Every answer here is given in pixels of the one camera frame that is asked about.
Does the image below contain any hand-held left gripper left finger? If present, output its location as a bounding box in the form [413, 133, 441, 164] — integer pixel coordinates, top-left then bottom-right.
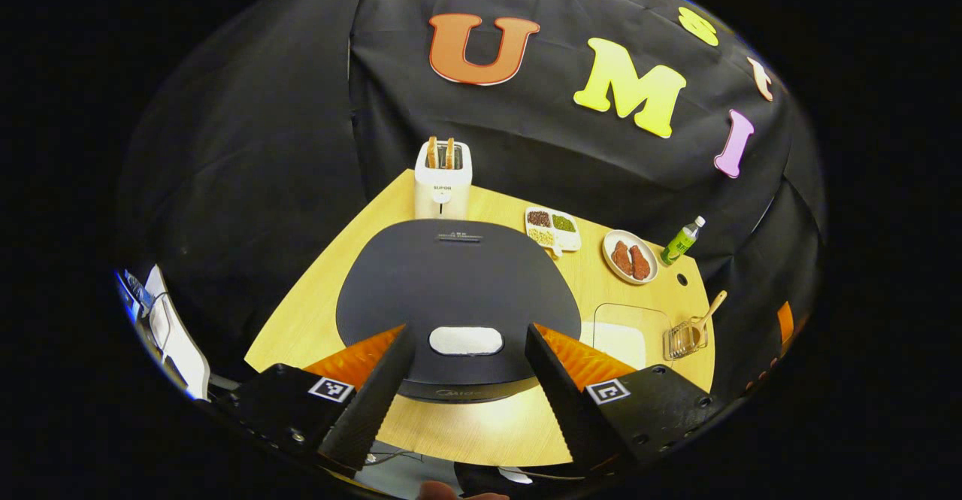
[207, 323, 416, 478]

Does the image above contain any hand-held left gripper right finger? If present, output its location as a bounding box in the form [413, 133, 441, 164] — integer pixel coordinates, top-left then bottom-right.
[524, 323, 715, 478]

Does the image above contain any wooden spoon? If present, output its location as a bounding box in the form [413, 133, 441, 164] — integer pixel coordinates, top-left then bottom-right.
[688, 290, 728, 347]

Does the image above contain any wire chopstick holder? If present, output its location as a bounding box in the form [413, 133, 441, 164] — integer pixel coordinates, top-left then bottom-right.
[663, 320, 709, 362]

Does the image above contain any dark grey rice cooker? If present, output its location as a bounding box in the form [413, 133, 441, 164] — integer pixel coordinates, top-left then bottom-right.
[335, 218, 582, 405]

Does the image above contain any green drink bottle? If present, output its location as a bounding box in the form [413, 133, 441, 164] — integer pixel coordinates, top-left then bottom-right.
[660, 216, 706, 266]

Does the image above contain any white round plate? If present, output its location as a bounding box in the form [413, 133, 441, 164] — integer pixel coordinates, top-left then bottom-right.
[602, 229, 660, 285]

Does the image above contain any white divided bean dish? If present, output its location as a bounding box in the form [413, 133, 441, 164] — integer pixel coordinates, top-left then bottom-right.
[524, 206, 582, 258]

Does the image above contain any white side table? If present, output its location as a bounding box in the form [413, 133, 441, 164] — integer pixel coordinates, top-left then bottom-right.
[143, 263, 211, 399]

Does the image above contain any white toaster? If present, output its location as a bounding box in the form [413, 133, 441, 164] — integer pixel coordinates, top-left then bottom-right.
[413, 139, 473, 220]

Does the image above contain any black backdrop cloth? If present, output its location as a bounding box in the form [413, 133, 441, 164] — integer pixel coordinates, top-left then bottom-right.
[116, 0, 827, 403]

